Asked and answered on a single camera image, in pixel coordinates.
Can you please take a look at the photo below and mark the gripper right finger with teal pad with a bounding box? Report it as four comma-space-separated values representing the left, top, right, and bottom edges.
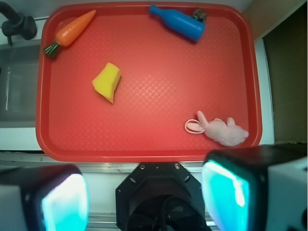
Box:
201, 145, 308, 231

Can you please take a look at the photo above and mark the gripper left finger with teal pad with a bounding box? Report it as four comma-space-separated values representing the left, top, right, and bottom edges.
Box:
0, 164, 90, 231

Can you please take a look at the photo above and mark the orange toy carrot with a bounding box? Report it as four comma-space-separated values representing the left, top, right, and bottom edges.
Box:
43, 10, 96, 58

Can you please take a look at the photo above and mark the pink plush bunny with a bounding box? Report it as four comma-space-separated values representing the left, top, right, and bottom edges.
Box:
184, 111, 249, 147

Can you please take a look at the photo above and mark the red plastic tray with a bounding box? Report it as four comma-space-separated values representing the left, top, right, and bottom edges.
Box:
36, 2, 262, 162

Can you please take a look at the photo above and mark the metal sink basin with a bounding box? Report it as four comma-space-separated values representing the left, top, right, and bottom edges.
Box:
0, 40, 40, 128

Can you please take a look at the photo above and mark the blue plastic bottle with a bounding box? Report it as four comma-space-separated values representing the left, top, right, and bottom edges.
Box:
149, 4, 205, 42

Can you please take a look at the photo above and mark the black faucet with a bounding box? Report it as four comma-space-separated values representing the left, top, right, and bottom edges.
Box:
0, 1, 38, 46

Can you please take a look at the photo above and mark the small dark brown object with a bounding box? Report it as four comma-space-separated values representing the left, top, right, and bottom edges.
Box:
192, 8, 207, 23

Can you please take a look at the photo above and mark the black robot mount base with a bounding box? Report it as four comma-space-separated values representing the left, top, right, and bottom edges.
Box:
115, 163, 211, 231

